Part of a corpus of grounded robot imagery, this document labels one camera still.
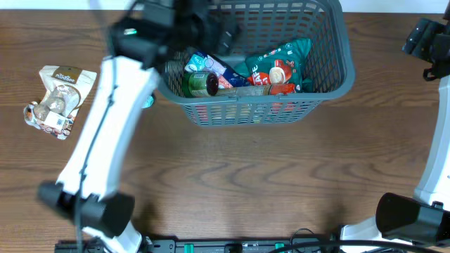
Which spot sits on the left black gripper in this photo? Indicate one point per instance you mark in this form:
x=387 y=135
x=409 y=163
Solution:
x=218 y=31

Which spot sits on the Kleenex tissue pack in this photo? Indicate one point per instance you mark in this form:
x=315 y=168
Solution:
x=228 y=78

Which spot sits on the green lidded jar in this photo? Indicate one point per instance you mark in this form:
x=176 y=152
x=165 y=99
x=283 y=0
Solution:
x=199 y=84

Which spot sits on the green Nescafe coffee bag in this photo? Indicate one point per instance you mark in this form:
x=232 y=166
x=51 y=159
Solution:
x=282 y=65

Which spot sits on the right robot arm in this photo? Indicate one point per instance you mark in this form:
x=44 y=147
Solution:
x=417 y=223

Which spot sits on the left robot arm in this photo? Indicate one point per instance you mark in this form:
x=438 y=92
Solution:
x=87 y=190

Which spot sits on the grey plastic basket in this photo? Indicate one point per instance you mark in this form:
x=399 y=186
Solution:
x=328 y=70

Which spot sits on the light teal small packet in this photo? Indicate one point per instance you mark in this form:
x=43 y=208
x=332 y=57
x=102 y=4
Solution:
x=149 y=102

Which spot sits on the beige mushroom snack bag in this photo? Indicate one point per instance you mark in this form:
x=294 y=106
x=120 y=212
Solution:
x=66 y=90

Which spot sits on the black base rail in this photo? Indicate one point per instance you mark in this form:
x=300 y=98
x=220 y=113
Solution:
x=205 y=246

